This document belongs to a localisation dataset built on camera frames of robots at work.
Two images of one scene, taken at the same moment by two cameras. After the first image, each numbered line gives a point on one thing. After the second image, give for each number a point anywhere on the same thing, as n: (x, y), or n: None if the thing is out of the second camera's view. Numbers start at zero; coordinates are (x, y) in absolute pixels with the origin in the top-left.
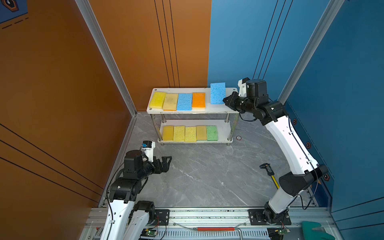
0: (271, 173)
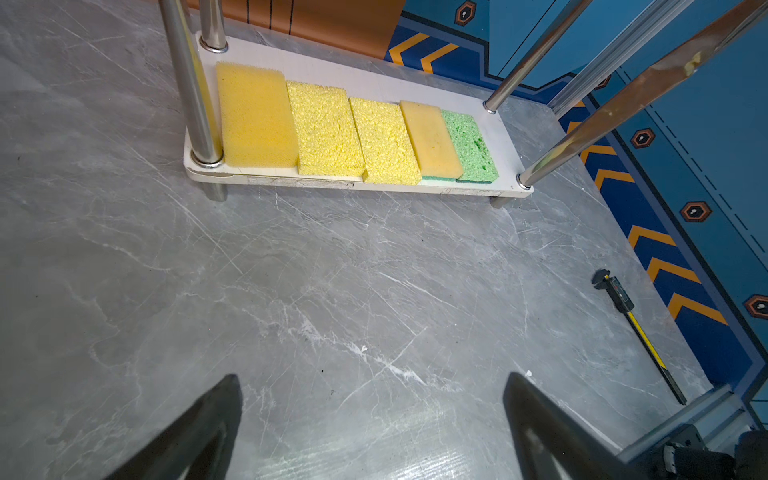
0: (623, 303)
